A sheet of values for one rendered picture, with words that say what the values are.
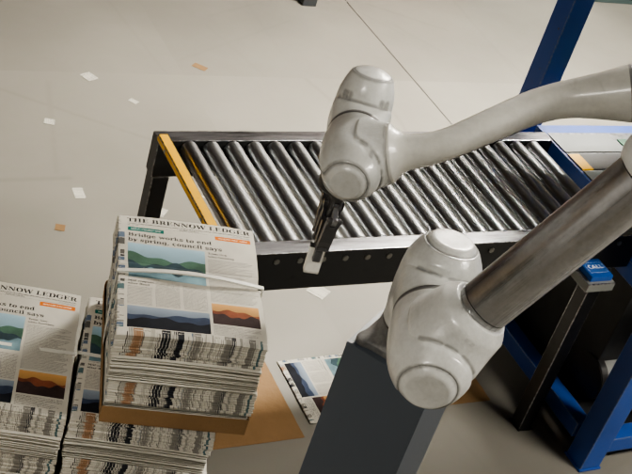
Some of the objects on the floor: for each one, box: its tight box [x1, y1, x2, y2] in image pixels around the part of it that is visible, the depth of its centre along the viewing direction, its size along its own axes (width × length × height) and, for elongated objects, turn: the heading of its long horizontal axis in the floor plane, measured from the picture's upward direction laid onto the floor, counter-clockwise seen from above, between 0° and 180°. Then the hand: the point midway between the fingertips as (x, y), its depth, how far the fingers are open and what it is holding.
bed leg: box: [137, 169, 169, 219], centre depth 346 cm, size 6×6×68 cm
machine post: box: [519, 0, 595, 132], centre depth 398 cm, size 9×9×155 cm
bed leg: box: [509, 268, 611, 432], centre depth 369 cm, size 6×6×68 cm
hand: (314, 257), depth 229 cm, fingers closed
